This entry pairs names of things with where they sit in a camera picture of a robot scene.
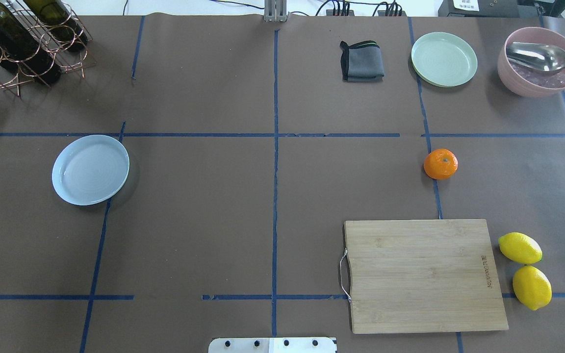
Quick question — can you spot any orange mandarin fruit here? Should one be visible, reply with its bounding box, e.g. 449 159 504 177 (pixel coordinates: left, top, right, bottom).
422 149 459 179

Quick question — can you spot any light blue plate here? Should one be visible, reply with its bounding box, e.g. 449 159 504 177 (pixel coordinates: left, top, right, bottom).
51 135 130 206

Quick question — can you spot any light green plate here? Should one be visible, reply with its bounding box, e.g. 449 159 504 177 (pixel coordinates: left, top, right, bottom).
411 32 478 88

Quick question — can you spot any folded dark grey cloth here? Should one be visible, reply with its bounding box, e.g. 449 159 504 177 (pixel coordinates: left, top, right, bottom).
339 40 385 82

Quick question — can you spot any bamboo cutting board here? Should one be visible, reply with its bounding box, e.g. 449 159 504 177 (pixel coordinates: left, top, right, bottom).
344 219 509 334

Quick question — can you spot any upper yellow lemon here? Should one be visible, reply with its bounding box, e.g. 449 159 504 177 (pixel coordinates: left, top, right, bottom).
498 232 543 265

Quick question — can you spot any yellow lemon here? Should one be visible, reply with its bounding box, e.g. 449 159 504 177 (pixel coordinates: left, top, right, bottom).
498 232 543 265
512 265 552 311

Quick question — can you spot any pink bowl with ice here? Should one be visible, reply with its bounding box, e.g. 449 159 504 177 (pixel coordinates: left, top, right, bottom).
496 27 565 98

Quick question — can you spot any lower yellow lemon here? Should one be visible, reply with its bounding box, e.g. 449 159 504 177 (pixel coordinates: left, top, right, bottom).
512 265 552 311

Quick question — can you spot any metal scoop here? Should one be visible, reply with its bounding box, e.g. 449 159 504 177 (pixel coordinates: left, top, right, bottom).
505 42 565 74

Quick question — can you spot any dark green wine bottle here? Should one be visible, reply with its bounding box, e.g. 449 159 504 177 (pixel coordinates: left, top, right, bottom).
0 2 61 85

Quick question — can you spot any grey metal post bracket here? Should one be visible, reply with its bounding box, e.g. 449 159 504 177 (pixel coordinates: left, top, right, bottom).
264 0 289 23

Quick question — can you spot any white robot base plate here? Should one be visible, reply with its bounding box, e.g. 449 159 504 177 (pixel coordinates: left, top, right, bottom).
208 336 338 353

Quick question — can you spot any copper wire bottle rack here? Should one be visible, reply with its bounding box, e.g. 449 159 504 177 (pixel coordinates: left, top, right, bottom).
0 0 97 96

